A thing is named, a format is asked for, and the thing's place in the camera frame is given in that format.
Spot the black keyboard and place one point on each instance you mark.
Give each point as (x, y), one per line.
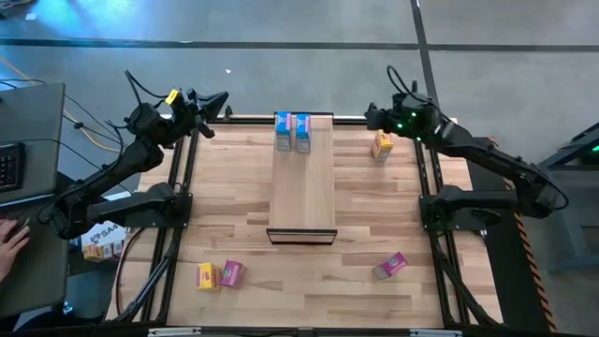
(11, 166)

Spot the black metal table frame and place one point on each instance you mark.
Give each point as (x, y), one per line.
(351, 121)

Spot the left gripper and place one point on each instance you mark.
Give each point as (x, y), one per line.
(182, 119)

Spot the person's hand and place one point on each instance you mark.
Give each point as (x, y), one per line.
(9, 248)

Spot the silver bracket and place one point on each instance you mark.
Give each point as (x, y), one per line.
(173, 332)
(435, 333)

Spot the grey desk panel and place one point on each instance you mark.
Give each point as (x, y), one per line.
(42, 271)
(37, 121)

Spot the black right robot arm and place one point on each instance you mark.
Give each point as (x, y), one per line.
(491, 159)

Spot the yellow gripper tag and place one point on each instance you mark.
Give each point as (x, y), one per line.
(172, 97)

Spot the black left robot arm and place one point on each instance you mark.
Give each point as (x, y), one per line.
(131, 159)

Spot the yellow cereal box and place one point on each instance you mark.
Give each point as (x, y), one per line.
(383, 142)
(208, 276)

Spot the pink cereal box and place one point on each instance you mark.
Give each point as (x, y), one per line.
(390, 265)
(232, 273)

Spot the blue-grey metal cart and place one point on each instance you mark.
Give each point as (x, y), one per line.
(575, 262)

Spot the white printed cardboard box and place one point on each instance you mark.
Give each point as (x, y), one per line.
(105, 234)

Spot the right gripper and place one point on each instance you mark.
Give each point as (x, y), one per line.
(412, 117)

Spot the black mat with hazard stripe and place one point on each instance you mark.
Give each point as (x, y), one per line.
(515, 290)

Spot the blue cereal box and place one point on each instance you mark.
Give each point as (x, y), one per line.
(303, 131)
(283, 128)

